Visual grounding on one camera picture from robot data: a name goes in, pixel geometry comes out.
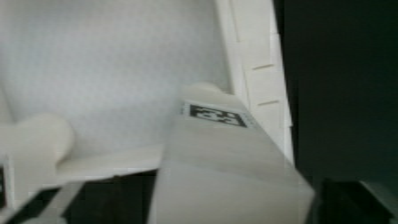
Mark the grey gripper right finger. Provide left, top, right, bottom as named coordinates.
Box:
left=307, top=179, right=398, bottom=224

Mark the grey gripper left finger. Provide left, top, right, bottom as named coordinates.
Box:
left=22, top=182, right=84, bottom=224

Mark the white desk leg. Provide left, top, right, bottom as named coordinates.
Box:
left=0, top=114, right=74, bottom=209
left=147, top=83, right=314, bottom=224

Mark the white desk tabletop tray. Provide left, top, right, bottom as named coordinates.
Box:
left=0, top=0, right=291, bottom=181

